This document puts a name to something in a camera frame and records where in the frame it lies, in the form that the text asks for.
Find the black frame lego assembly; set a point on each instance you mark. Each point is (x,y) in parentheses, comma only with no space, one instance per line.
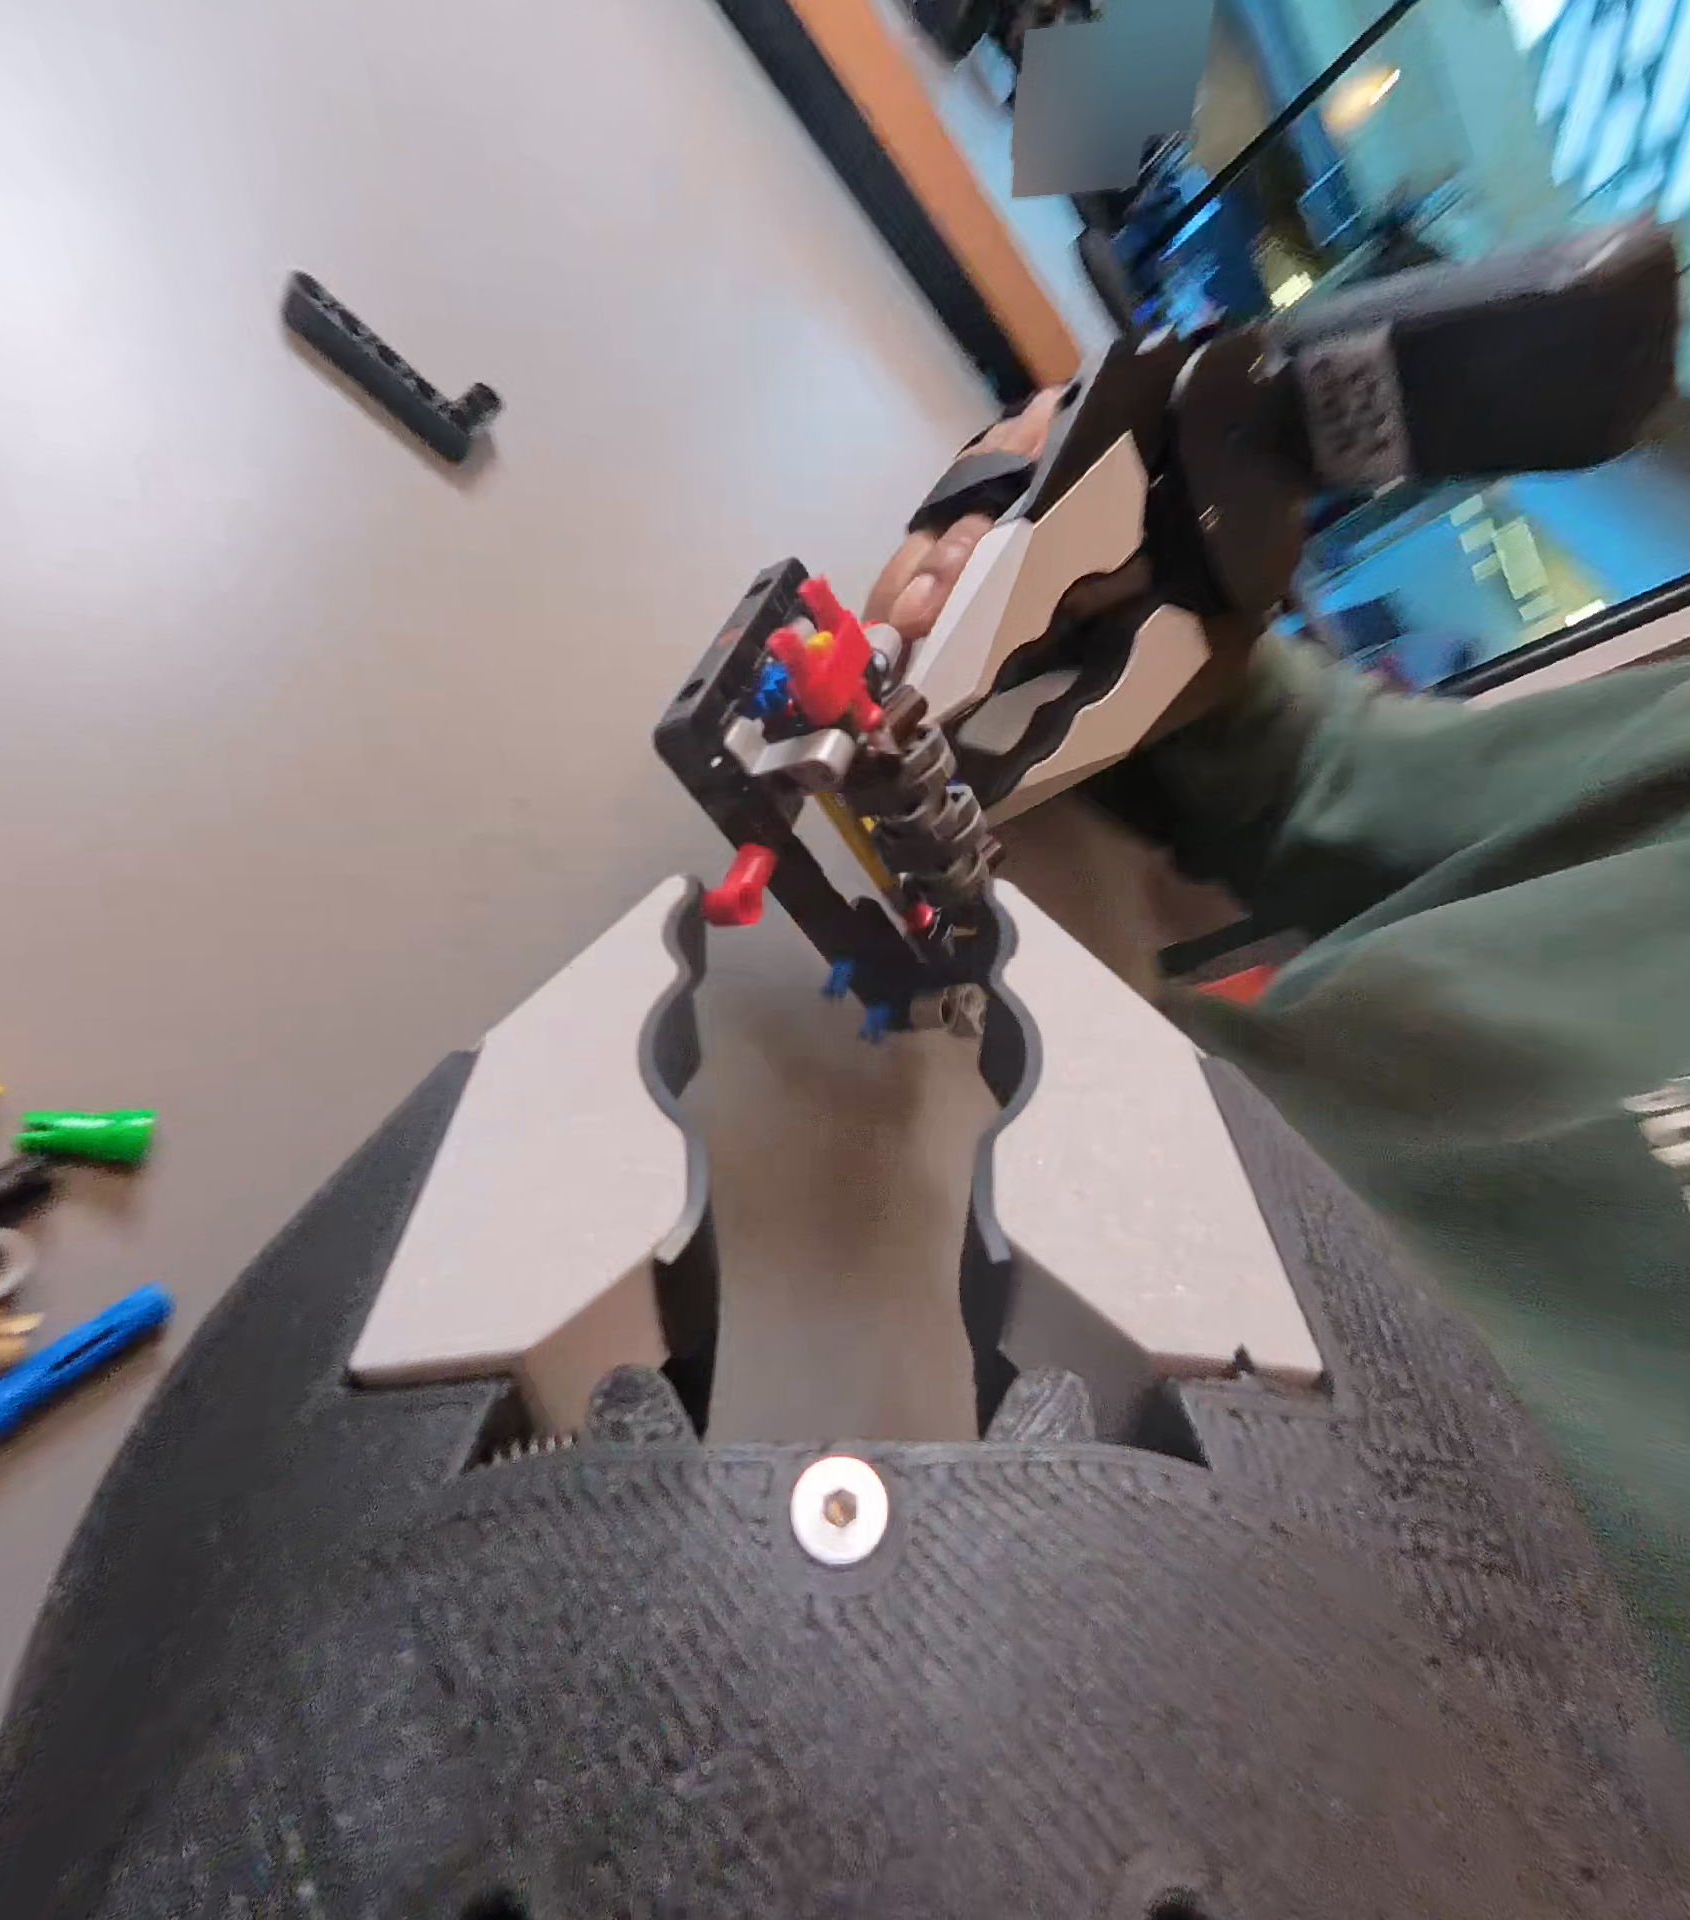
(719,660)

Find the pile of small lego pieces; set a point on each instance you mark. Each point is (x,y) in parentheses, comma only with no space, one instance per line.
(34,1389)

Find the person's right hand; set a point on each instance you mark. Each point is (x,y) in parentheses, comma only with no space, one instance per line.
(920,579)

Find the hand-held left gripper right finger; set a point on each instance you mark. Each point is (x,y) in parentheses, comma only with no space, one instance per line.
(1145,1201)

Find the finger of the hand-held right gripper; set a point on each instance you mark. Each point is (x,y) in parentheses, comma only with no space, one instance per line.
(1040,555)
(1145,690)

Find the person's green shirt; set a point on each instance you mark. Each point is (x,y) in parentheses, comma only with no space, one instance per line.
(1610,1274)

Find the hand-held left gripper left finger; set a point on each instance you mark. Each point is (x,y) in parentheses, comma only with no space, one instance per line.
(531,1201)

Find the dark angled lego beam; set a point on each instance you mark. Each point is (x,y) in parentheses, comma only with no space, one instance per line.
(365,344)

